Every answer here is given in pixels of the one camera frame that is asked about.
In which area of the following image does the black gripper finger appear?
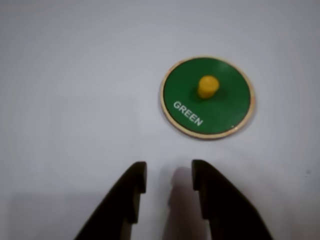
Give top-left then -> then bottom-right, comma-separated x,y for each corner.
73,161 -> 148,240
191,159 -> 275,240

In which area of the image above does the green round puzzle piece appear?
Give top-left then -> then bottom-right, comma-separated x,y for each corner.
159,56 -> 256,141

